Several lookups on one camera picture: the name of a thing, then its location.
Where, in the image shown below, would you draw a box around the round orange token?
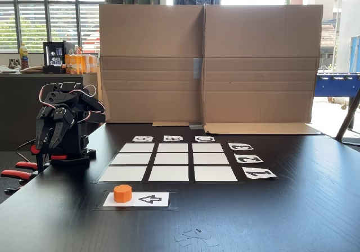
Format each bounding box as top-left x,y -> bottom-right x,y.
113,184 -> 133,204

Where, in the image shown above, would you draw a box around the white nine-square grid sheet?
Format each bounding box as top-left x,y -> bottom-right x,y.
98,142 -> 239,183

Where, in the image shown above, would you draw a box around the black clamp with red knob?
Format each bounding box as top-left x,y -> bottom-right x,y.
30,143 -> 69,176

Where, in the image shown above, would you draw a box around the orange carton pack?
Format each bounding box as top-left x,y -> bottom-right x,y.
64,46 -> 98,74

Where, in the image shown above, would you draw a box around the black mini fridge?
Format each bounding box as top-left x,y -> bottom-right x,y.
42,40 -> 68,74

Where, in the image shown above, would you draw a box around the yellow drink bottle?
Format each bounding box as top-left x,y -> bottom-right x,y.
19,43 -> 30,70

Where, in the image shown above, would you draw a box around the white arrow paper sheet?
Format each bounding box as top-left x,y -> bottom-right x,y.
102,192 -> 170,208

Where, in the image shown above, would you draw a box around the grey tape strip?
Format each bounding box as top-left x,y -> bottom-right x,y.
193,57 -> 203,79

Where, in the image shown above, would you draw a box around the clear tape scraps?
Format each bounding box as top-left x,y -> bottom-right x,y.
173,228 -> 220,248

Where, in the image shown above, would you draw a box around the paper sheet number 3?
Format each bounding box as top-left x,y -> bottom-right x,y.
228,142 -> 254,151

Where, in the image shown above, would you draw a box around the paper sheet number 2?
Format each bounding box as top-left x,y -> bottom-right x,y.
233,153 -> 264,164

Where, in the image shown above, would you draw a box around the large brown cardboard screen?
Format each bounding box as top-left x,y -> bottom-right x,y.
98,3 -> 324,136

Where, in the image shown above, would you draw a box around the paper sheet number 1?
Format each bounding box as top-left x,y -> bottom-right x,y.
241,166 -> 277,180

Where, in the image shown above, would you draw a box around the blue foosball table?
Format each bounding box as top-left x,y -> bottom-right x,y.
314,71 -> 360,111

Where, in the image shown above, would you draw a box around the slanted metal leg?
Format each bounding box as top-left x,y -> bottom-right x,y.
335,87 -> 360,147

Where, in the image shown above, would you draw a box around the red white servo cable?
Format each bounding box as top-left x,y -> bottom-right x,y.
39,83 -> 106,123

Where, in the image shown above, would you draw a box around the black power cable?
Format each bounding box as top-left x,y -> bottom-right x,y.
15,138 -> 37,163

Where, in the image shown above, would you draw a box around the red handled clamp tool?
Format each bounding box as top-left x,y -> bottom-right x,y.
0,161 -> 39,194

